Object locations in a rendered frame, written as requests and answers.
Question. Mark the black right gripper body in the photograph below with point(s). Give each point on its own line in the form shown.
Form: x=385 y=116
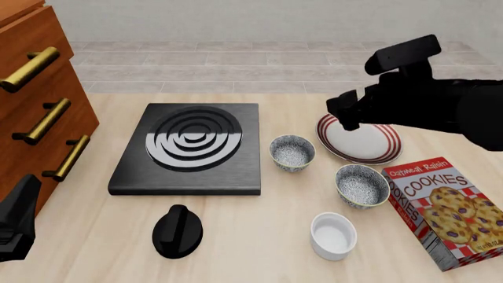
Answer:
x=351 y=103

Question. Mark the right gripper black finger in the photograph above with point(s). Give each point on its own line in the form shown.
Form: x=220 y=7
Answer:
x=350 y=123

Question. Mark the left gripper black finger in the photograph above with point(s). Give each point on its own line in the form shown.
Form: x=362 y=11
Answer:
x=23 y=206

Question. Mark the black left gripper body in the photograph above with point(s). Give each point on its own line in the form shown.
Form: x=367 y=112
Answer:
x=13 y=244

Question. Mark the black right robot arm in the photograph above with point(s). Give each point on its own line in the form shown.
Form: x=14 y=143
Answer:
x=452 y=109

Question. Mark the white plate with red rings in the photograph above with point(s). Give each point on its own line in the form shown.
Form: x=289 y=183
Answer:
x=365 y=144

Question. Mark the patterned grey bowl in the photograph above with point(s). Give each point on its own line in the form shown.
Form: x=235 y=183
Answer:
x=292 y=151
x=361 y=185

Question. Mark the flat black stove plate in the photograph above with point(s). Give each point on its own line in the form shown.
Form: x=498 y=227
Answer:
x=125 y=177

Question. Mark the wooden drawer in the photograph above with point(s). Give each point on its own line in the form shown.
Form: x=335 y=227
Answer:
x=72 y=88
x=84 y=126
x=37 y=35

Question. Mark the small white ramekin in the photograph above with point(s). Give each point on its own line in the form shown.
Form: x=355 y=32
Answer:
x=333 y=236

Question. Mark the oatmeal raisin cookies box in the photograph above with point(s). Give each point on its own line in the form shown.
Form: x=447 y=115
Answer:
x=452 y=206

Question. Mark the round black stove knob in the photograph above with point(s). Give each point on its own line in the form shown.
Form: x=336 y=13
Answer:
x=177 y=233

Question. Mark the wooden cabinet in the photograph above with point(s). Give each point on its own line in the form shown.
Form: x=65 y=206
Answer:
x=12 y=13

